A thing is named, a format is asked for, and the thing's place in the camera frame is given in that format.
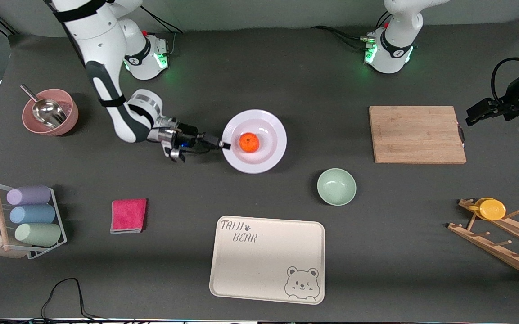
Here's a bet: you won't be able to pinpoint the pale purple cup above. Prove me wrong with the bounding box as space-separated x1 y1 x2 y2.
6 185 52 206

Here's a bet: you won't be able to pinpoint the white wire cup rack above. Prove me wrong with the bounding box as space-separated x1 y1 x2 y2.
0 181 68 260

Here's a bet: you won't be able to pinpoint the black loose cable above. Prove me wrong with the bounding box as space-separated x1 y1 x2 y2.
0 278 152 324

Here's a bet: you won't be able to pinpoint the yellow mug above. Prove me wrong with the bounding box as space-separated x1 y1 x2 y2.
469 197 507 221

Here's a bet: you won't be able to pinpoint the pink folded cloth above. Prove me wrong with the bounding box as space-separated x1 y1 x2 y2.
110 198 148 234

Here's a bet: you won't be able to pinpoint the pink bowl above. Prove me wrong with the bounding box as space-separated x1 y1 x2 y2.
22 88 79 136

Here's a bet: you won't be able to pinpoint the wooden peg rack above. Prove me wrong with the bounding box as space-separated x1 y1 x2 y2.
447 198 519 284

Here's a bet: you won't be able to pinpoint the cream bear print tray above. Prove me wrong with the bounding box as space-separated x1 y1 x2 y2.
209 216 326 305

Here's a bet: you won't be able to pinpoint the white round plate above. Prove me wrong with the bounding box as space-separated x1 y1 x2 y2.
221 109 288 174

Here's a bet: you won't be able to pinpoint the pale green cup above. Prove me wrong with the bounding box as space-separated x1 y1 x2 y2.
14 223 62 247

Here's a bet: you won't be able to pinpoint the pale green bowl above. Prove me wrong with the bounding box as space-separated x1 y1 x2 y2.
317 168 357 207

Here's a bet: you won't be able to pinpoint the pale blue cup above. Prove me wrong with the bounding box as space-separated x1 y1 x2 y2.
9 204 56 225

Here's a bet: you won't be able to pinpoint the wooden cutting board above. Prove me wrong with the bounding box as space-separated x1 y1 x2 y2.
369 106 467 164

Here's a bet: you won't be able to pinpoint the metal scoop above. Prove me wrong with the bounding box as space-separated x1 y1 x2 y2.
20 84 68 129

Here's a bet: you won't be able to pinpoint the orange fruit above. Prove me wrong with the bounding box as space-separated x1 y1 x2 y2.
239 132 260 153

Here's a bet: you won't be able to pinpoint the black base cable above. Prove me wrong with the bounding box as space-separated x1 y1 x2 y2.
310 9 393 51
141 5 185 57

